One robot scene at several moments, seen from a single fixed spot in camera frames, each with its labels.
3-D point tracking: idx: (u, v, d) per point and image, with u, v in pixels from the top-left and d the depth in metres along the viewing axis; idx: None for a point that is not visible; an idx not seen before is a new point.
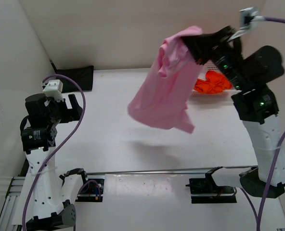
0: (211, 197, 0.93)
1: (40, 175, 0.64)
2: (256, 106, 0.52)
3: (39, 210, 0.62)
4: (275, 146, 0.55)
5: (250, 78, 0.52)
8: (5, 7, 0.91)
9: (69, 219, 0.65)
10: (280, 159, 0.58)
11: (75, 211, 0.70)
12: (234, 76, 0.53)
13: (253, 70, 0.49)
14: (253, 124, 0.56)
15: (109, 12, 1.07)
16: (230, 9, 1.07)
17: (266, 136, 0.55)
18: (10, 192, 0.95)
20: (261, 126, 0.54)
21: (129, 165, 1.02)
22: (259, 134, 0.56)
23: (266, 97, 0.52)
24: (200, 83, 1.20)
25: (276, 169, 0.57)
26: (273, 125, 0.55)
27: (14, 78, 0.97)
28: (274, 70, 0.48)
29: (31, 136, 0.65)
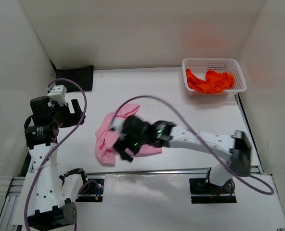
0: (210, 197, 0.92)
1: (43, 169, 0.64)
2: (160, 138, 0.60)
3: (41, 204, 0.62)
4: (194, 136, 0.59)
5: (141, 130, 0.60)
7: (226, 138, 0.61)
8: (5, 8, 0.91)
9: (70, 215, 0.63)
10: (210, 137, 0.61)
11: (76, 209, 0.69)
12: (142, 140, 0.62)
13: (134, 129, 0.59)
14: (172, 145, 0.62)
15: (109, 13, 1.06)
16: (230, 9, 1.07)
17: (183, 139, 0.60)
18: (10, 192, 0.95)
20: (173, 140, 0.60)
21: (129, 165, 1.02)
22: (180, 142, 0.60)
23: (161, 125, 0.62)
24: (199, 83, 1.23)
25: (214, 146, 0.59)
26: (179, 129, 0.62)
27: (13, 78, 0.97)
28: (136, 121, 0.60)
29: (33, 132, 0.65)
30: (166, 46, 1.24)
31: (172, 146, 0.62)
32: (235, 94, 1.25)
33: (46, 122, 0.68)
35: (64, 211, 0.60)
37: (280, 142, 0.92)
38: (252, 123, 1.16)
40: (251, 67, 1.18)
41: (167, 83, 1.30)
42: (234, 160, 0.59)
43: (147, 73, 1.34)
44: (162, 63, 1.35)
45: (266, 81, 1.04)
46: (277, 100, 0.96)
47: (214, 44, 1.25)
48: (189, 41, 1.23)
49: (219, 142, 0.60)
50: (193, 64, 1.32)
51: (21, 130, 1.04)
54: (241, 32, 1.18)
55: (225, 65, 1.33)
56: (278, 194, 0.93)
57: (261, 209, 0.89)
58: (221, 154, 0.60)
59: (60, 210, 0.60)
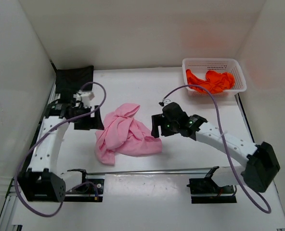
0: (210, 197, 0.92)
1: (49, 135, 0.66)
2: (189, 128, 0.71)
3: (34, 165, 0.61)
4: (220, 134, 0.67)
5: (177, 118, 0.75)
7: (249, 146, 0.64)
8: (5, 8, 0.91)
9: (57, 188, 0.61)
10: (233, 140, 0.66)
11: (64, 189, 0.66)
12: (175, 127, 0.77)
13: (174, 115, 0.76)
14: (198, 137, 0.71)
15: (109, 12, 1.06)
16: (231, 9, 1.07)
17: (209, 135, 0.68)
18: (10, 192, 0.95)
20: (200, 132, 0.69)
21: (129, 165, 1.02)
22: (206, 136, 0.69)
23: (193, 118, 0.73)
24: (200, 83, 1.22)
25: (235, 147, 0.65)
26: (208, 125, 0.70)
27: (13, 78, 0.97)
28: (174, 108, 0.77)
29: (54, 107, 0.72)
30: (166, 46, 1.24)
31: (198, 138, 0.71)
32: (235, 94, 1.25)
33: (67, 103, 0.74)
35: (52, 175, 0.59)
37: (280, 142, 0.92)
38: (252, 123, 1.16)
40: (251, 67, 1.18)
41: (167, 83, 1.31)
42: (247, 166, 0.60)
43: (148, 73, 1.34)
44: (162, 63, 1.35)
45: (266, 80, 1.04)
46: (277, 99, 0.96)
47: (215, 44, 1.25)
48: (189, 41, 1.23)
49: (240, 146, 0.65)
50: (193, 64, 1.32)
51: (22, 130, 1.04)
54: (241, 32, 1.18)
55: (225, 65, 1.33)
56: (278, 194, 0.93)
57: (261, 209, 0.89)
58: (239, 157, 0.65)
59: (49, 174, 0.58)
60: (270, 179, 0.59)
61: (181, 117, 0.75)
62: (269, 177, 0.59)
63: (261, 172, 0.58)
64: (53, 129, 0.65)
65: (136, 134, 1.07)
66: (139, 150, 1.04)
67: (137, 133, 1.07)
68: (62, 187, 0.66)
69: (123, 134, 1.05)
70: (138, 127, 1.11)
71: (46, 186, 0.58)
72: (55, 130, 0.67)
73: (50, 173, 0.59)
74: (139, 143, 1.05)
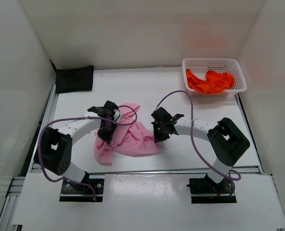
0: (211, 197, 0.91)
1: (84, 119, 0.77)
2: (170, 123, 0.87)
3: (63, 128, 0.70)
4: (190, 121, 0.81)
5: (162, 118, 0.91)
7: (213, 124, 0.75)
8: (5, 9, 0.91)
9: (63, 159, 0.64)
10: (200, 123, 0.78)
11: (66, 166, 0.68)
12: (163, 128, 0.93)
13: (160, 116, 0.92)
14: (178, 129, 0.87)
15: (109, 13, 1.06)
16: (231, 9, 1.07)
17: (183, 124, 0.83)
18: (10, 192, 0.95)
20: (176, 124, 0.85)
21: (129, 165, 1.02)
22: (185, 126, 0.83)
23: (174, 116, 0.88)
24: (199, 83, 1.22)
25: (201, 128, 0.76)
26: (185, 118, 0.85)
27: (13, 79, 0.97)
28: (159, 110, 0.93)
29: (97, 108, 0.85)
30: (166, 46, 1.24)
31: (179, 130, 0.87)
32: (235, 94, 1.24)
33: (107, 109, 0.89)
35: (71, 142, 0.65)
37: (280, 142, 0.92)
38: (252, 123, 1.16)
40: (251, 67, 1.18)
41: (167, 83, 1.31)
42: (211, 140, 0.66)
43: (148, 73, 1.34)
44: (162, 62, 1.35)
45: (266, 80, 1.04)
46: (277, 99, 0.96)
47: (214, 44, 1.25)
48: (189, 42, 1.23)
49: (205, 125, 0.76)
50: (193, 64, 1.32)
51: (22, 130, 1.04)
54: (241, 32, 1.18)
55: (225, 64, 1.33)
56: (278, 194, 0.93)
57: (261, 209, 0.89)
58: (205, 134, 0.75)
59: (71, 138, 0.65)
60: (238, 151, 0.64)
61: (164, 116, 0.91)
62: (234, 148, 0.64)
63: (223, 143, 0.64)
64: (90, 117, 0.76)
65: (135, 134, 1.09)
66: (138, 150, 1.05)
67: (136, 133, 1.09)
68: (66, 164, 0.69)
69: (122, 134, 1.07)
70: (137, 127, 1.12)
71: (59, 147, 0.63)
72: (91, 119, 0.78)
73: (70, 138, 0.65)
74: (138, 143, 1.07)
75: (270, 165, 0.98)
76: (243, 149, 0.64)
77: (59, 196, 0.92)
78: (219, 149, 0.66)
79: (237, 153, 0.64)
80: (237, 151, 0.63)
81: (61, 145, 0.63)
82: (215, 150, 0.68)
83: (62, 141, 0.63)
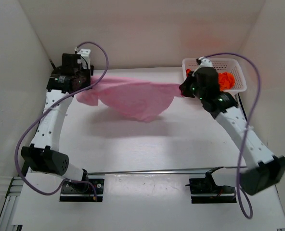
0: (211, 197, 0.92)
1: (51, 111, 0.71)
2: (214, 103, 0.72)
3: (36, 139, 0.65)
4: (243, 129, 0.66)
5: (207, 87, 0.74)
7: (267, 152, 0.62)
8: (5, 8, 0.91)
9: (59, 163, 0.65)
10: (253, 141, 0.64)
11: (66, 162, 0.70)
12: (200, 94, 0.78)
13: (207, 84, 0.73)
14: (219, 117, 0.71)
15: (109, 13, 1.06)
16: (230, 9, 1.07)
17: (232, 122, 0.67)
18: (10, 192, 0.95)
20: (225, 115, 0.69)
21: (129, 165, 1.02)
22: (229, 124, 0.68)
23: (224, 96, 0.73)
24: None
25: (251, 148, 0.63)
26: (236, 113, 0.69)
27: (13, 79, 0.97)
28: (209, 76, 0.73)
29: (56, 80, 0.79)
30: (166, 45, 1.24)
31: (218, 118, 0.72)
32: (235, 94, 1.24)
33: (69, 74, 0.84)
35: (54, 152, 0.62)
37: (280, 142, 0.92)
38: (252, 123, 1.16)
40: (251, 67, 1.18)
41: None
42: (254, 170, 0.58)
43: (148, 73, 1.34)
44: (163, 62, 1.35)
45: (266, 80, 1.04)
46: (277, 99, 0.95)
47: (215, 44, 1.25)
48: (189, 41, 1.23)
49: (258, 149, 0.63)
50: (193, 64, 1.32)
51: (22, 130, 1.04)
54: (241, 32, 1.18)
55: (225, 65, 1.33)
56: (278, 194, 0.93)
57: (261, 209, 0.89)
58: (249, 158, 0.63)
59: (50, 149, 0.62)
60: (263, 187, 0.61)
61: (212, 88, 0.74)
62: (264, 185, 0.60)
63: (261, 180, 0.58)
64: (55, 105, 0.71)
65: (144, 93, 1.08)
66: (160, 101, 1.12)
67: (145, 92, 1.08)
68: (65, 161, 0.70)
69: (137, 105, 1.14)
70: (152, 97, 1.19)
71: (47, 161, 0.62)
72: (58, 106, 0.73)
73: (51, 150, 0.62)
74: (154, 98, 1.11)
75: None
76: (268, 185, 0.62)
77: (59, 196, 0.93)
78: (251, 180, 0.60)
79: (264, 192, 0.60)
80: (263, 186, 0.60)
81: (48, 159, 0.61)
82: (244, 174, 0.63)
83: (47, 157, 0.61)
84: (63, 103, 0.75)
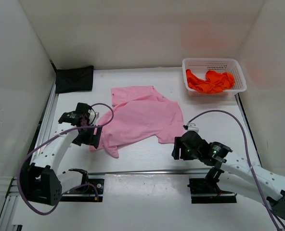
0: (211, 197, 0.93)
1: (58, 137, 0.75)
2: (213, 158, 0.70)
3: (40, 160, 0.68)
4: (249, 168, 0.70)
5: (198, 147, 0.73)
7: (279, 179, 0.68)
8: (5, 8, 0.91)
9: (53, 188, 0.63)
10: (263, 175, 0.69)
11: (58, 193, 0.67)
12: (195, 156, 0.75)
13: (198, 146, 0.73)
14: (224, 168, 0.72)
15: (109, 13, 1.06)
16: (231, 9, 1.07)
17: (237, 167, 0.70)
18: (10, 192, 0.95)
20: (227, 164, 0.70)
21: (129, 165, 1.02)
22: (233, 169, 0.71)
23: (216, 147, 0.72)
24: (199, 83, 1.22)
25: (266, 183, 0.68)
26: (235, 157, 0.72)
27: (13, 79, 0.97)
28: (193, 138, 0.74)
29: (69, 115, 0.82)
30: (166, 45, 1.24)
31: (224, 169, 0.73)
32: (235, 94, 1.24)
33: (81, 113, 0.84)
35: (53, 173, 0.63)
37: (280, 142, 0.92)
38: (252, 122, 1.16)
40: (251, 67, 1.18)
41: (167, 83, 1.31)
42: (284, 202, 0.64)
43: (147, 73, 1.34)
44: (163, 63, 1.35)
45: (266, 80, 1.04)
46: (277, 100, 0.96)
47: (215, 44, 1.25)
48: (189, 41, 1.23)
49: (271, 180, 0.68)
50: (193, 64, 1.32)
51: (21, 130, 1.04)
54: (241, 33, 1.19)
55: (225, 65, 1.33)
56: None
57: (261, 209, 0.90)
58: (270, 192, 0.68)
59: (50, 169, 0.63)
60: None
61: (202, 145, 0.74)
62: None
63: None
64: (63, 132, 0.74)
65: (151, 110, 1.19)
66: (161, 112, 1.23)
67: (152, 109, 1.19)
68: (58, 191, 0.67)
69: (139, 105, 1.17)
70: (157, 99, 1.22)
71: (44, 182, 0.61)
72: (65, 134, 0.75)
73: (51, 169, 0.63)
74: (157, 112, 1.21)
75: (270, 166, 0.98)
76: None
77: None
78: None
79: None
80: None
81: (45, 178, 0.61)
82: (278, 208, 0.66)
83: (44, 176, 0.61)
84: (71, 133, 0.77)
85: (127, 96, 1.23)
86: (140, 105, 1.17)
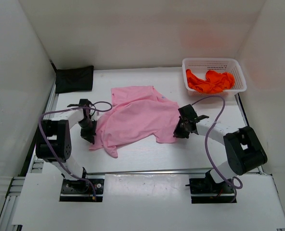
0: (210, 197, 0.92)
1: (69, 110, 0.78)
2: (192, 121, 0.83)
3: (54, 118, 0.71)
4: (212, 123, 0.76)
5: (185, 115, 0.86)
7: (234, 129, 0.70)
8: (5, 9, 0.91)
9: (66, 140, 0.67)
10: (221, 126, 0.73)
11: (70, 148, 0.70)
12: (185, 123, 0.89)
13: (186, 114, 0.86)
14: (199, 129, 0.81)
15: (109, 13, 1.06)
16: (231, 9, 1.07)
17: (204, 124, 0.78)
18: (10, 192, 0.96)
20: (199, 123, 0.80)
21: (129, 165, 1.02)
22: (202, 126, 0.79)
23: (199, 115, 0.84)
24: (199, 83, 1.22)
25: (220, 131, 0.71)
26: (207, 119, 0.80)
27: (13, 80, 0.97)
28: (186, 108, 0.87)
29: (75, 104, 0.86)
30: (166, 46, 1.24)
31: (200, 130, 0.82)
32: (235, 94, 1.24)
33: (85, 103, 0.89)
35: (68, 123, 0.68)
37: (279, 142, 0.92)
38: (252, 123, 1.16)
40: (251, 67, 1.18)
41: (167, 83, 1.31)
42: (226, 143, 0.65)
43: (147, 73, 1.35)
44: (163, 63, 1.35)
45: (266, 80, 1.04)
46: (276, 100, 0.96)
47: (215, 44, 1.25)
48: (189, 42, 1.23)
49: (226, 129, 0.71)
50: (193, 64, 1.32)
51: (22, 130, 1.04)
54: (241, 33, 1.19)
55: (225, 65, 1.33)
56: (278, 194, 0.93)
57: (261, 209, 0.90)
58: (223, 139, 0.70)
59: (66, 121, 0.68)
60: (252, 162, 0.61)
61: (190, 114, 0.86)
62: (250, 160, 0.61)
63: (238, 150, 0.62)
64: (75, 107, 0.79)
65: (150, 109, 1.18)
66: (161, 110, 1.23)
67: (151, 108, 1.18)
68: (69, 149, 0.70)
69: (139, 105, 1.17)
70: (157, 99, 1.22)
71: (61, 131, 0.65)
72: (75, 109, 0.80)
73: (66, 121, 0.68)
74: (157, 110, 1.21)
75: (270, 165, 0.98)
76: (258, 164, 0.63)
77: (59, 196, 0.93)
78: (232, 155, 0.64)
79: (250, 162, 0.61)
80: (250, 162, 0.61)
81: (62, 127, 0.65)
82: (227, 154, 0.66)
83: (61, 124, 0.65)
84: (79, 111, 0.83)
85: (128, 96, 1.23)
86: (140, 104, 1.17)
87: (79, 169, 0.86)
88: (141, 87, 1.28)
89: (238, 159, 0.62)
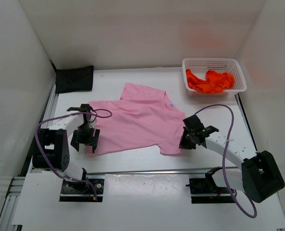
0: (211, 197, 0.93)
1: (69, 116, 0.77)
2: (200, 134, 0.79)
3: (52, 127, 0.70)
4: (225, 141, 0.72)
5: (192, 126, 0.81)
7: (250, 152, 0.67)
8: (5, 9, 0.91)
9: (64, 151, 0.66)
10: (236, 147, 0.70)
11: (67, 159, 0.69)
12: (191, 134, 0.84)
13: (192, 125, 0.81)
14: (207, 143, 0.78)
15: (109, 13, 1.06)
16: (231, 9, 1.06)
17: (215, 141, 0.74)
18: (10, 192, 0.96)
20: (208, 138, 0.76)
21: (129, 165, 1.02)
22: (212, 142, 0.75)
23: (207, 128, 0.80)
24: (199, 83, 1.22)
25: (235, 153, 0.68)
26: (217, 134, 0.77)
27: (13, 79, 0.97)
28: (191, 118, 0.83)
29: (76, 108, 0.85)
30: (166, 46, 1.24)
31: (208, 145, 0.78)
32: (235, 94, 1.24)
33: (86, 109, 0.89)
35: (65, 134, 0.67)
37: (279, 142, 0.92)
38: (252, 123, 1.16)
40: (251, 67, 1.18)
41: (168, 83, 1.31)
42: (244, 170, 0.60)
43: (147, 73, 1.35)
44: (163, 63, 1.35)
45: (266, 80, 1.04)
46: (277, 100, 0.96)
47: (215, 44, 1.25)
48: (189, 42, 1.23)
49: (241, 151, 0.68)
50: (193, 64, 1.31)
51: (22, 130, 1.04)
54: (241, 33, 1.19)
55: (225, 65, 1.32)
56: (278, 194, 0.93)
57: (261, 209, 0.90)
58: (238, 162, 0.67)
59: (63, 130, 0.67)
60: (269, 190, 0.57)
61: (197, 125, 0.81)
62: (266, 186, 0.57)
63: (257, 178, 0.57)
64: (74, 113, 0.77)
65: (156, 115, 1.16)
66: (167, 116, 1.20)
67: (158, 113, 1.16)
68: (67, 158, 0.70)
69: (145, 109, 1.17)
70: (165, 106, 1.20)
71: (58, 142, 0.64)
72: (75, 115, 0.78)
73: (64, 130, 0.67)
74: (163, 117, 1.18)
75: None
76: (275, 190, 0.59)
77: (59, 196, 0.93)
78: (248, 181, 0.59)
79: (267, 191, 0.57)
80: (268, 189, 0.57)
81: (58, 137, 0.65)
82: (243, 179, 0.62)
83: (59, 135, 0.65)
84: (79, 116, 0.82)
85: (137, 94, 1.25)
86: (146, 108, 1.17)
87: (79, 168, 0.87)
88: (154, 89, 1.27)
89: (254, 186, 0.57)
